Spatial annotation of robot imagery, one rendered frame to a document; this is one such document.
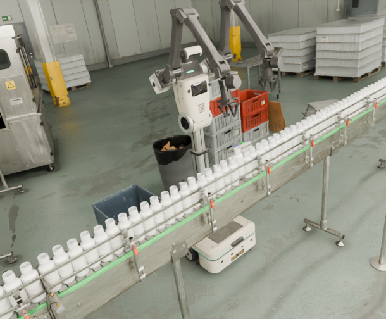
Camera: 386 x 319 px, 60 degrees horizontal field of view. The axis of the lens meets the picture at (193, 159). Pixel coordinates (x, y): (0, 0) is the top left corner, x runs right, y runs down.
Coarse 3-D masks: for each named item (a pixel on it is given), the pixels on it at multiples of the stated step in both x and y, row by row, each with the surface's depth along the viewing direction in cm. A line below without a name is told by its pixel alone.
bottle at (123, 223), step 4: (120, 216) 148; (124, 216) 145; (120, 220) 145; (124, 220) 145; (128, 220) 148; (120, 224) 146; (124, 224) 146; (128, 224) 147; (120, 228) 146; (128, 232) 147; (132, 232) 149; (128, 236) 148; (132, 236) 150; (128, 248) 151
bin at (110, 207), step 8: (136, 184) 216; (120, 192) 211; (128, 192) 215; (136, 192) 219; (144, 192) 210; (104, 200) 205; (112, 200) 209; (120, 200) 213; (128, 200) 217; (136, 200) 221; (144, 200) 215; (96, 208) 195; (104, 208) 207; (112, 208) 210; (120, 208) 214; (128, 208) 218; (96, 216) 203; (104, 216) 189; (112, 216) 212; (104, 224) 195
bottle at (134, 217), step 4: (132, 208) 152; (136, 208) 150; (132, 212) 149; (136, 212) 150; (128, 216) 152; (132, 216) 149; (136, 216) 150; (140, 216) 151; (132, 220) 149; (136, 220) 149; (132, 224) 150; (140, 224) 152; (132, 228) 151; (136, 228) 151; (140, 228) 152; (136, 232) 152; (140, 232) 153; (136, 236) 153; (144, 236) 155; (136, 240) 154; (140, 240) 154
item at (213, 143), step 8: (232, 128) 443; (240, 128) 456; (208, 136) 422; (216, 136) 422; (224, 136) 434; (232, 136) 447; (240, 136) 460; (208, 144) 429; (216, 144) 426; (224, 144) 436
